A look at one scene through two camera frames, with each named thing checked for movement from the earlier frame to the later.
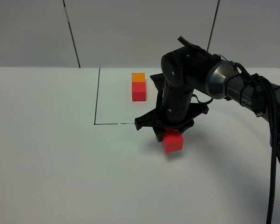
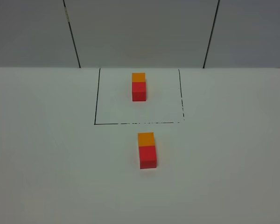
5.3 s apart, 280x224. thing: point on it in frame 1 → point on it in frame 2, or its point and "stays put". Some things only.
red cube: [172, 140] → [147, 157]
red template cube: [138, 91] stays put
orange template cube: [138, 77] stays put
